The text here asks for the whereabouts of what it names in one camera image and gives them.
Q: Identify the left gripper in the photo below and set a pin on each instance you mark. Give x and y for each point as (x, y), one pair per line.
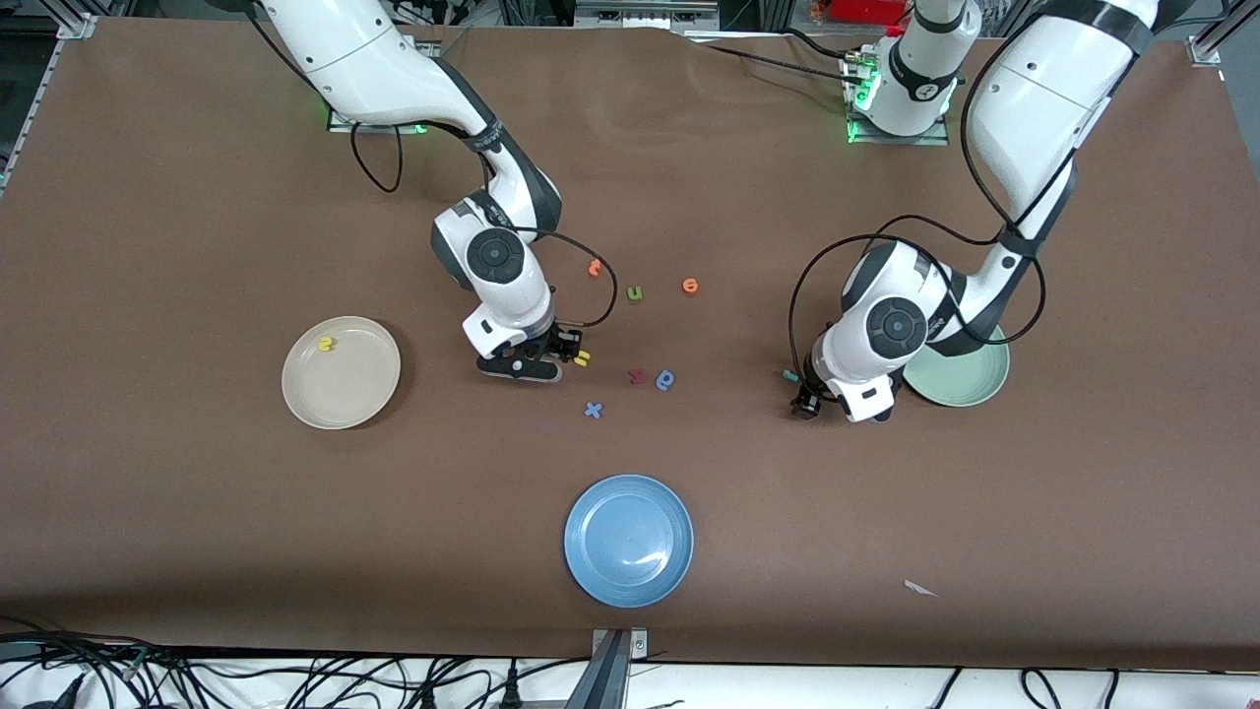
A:
(809, 400)

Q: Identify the green round plate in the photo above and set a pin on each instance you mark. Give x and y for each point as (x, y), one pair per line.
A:
(970, 384)

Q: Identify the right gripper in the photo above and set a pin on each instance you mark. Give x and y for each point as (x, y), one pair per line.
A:
(557, 342)

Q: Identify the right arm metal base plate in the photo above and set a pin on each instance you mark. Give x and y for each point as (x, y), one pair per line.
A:
(340, 125)

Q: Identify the beige round plate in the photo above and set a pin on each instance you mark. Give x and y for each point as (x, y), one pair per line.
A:
(341, 372)

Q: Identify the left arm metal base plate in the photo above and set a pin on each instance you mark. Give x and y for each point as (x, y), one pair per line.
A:
(901, 140)

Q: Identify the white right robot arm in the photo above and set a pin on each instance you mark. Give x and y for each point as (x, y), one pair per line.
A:
(354, 59)

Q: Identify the aluminium frame rail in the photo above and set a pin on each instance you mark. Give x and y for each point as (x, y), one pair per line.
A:
(39, 98)
(1209, 49)

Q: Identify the grey metal box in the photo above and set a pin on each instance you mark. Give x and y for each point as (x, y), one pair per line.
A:
(645, 12)

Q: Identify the metal table edge bracket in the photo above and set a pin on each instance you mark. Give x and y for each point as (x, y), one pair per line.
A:
(615, 660)

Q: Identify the red box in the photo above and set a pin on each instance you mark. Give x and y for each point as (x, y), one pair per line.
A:
(866, 10)

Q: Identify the white paper scrap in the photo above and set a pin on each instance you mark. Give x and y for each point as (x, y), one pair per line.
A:
(919, 588)

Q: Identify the blue round plate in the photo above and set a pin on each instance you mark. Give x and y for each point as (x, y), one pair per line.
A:
(628, 541)

